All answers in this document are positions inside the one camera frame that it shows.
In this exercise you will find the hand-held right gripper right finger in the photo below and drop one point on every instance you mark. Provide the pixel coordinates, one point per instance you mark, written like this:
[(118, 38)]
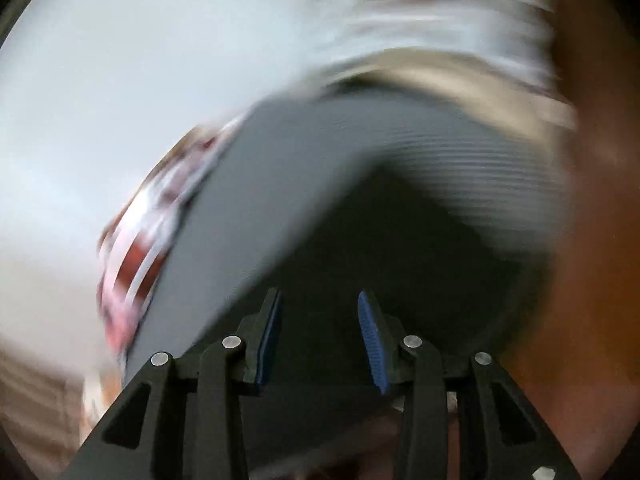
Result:
[(372, 347)]

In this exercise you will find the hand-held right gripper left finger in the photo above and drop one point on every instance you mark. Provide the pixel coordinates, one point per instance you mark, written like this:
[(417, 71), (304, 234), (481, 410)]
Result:
[(270, 342)]

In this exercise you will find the black pants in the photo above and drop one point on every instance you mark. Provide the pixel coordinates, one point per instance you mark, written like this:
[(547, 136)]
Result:
[(350, 245)]

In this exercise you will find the red white checked pillow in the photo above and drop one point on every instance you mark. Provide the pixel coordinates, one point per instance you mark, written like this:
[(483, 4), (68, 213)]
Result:
[(140, 260)]

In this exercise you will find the grey bed mat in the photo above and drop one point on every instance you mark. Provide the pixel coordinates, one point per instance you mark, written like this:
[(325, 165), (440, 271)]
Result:
[(300, 160)]

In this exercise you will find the white printed cloth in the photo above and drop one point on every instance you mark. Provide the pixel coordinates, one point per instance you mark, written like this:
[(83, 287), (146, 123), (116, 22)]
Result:
[(440, 25)]

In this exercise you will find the wooden bed frame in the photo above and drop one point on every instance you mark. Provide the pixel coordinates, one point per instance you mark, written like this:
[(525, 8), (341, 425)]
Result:
[(590, 310)]

